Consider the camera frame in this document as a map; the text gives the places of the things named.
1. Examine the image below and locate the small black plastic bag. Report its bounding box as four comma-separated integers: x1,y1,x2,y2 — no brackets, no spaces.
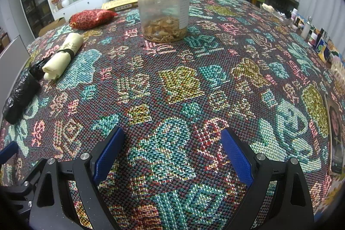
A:
29,59,51,80

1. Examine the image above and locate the brown cardboard box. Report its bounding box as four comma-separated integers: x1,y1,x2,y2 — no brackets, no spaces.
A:
38,17,67,37

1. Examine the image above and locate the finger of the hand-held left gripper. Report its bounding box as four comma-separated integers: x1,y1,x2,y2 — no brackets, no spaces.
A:
0,161,47,223
0,142,19,164

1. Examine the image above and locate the row of bottles and boxes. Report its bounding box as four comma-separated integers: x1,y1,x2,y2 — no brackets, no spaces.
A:
279,8,345,69

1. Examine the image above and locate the white television cabinet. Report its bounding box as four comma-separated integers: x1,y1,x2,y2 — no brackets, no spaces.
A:
52,0,137,21

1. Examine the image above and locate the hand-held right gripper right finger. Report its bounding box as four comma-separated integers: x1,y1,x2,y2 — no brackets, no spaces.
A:
220,127,315,230

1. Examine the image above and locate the clear jar with black lid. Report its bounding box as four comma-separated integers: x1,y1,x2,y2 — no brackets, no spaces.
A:
134,0,191,43

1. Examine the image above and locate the red mesh bag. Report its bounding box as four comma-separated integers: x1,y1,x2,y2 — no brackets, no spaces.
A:
71,9,119,30

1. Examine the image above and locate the white plush doll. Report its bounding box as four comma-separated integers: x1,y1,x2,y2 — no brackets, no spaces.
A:
261,3,276,15

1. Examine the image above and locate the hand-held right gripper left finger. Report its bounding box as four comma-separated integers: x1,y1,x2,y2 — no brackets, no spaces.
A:
28,126,125,230

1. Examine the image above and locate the colourful woven tablecloth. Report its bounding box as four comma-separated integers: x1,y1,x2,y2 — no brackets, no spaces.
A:
0,0,345,230

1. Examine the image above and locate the flat yellow box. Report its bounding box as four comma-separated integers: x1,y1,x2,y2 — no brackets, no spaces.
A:
102,0,138,11

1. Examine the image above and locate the large black plastic bag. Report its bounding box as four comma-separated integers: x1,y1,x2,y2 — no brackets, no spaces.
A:
2,70,41,125

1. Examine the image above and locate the rolled cream cloth bag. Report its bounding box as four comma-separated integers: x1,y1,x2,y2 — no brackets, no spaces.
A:
42,32,83,81

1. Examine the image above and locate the photo magazine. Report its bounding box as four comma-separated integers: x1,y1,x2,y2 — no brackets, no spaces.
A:
325,94,345,176

